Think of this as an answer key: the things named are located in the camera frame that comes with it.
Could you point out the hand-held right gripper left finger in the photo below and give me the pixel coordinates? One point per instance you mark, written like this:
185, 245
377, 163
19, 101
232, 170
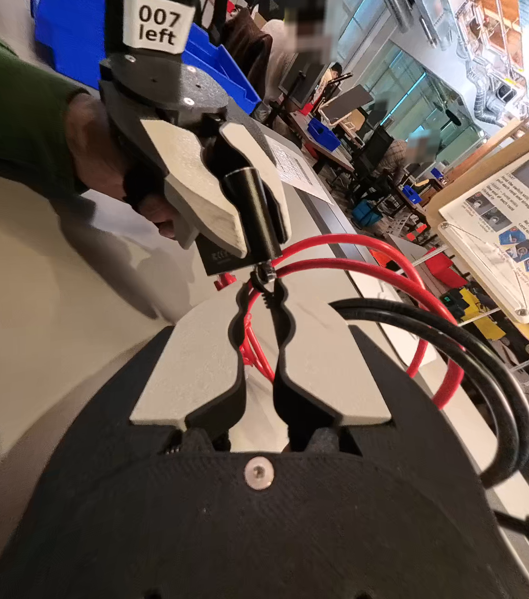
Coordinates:
194, 370

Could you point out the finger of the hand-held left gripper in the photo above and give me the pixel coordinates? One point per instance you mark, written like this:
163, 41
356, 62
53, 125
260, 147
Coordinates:
260, 164
194, 187

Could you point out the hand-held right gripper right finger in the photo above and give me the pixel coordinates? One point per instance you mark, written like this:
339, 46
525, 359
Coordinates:
335, 370

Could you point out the black ethernet adapter hub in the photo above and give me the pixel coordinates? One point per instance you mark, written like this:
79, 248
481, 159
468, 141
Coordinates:
255, 211

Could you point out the blue plastic bin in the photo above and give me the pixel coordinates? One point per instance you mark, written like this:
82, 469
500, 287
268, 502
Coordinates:
68, 28

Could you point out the person's left forearm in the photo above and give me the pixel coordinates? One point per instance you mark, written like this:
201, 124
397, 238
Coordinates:
12, 103

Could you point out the person's left hand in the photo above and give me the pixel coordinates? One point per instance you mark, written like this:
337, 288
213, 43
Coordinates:
105, 150

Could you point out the red plastic bin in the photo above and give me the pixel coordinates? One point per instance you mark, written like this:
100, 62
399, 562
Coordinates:
447, 271

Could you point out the yellow and black boxes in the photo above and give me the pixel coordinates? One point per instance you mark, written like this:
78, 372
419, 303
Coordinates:
480, 314

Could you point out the instruction sheet on stand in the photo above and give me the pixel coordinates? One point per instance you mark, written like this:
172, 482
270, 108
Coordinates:
526, 215

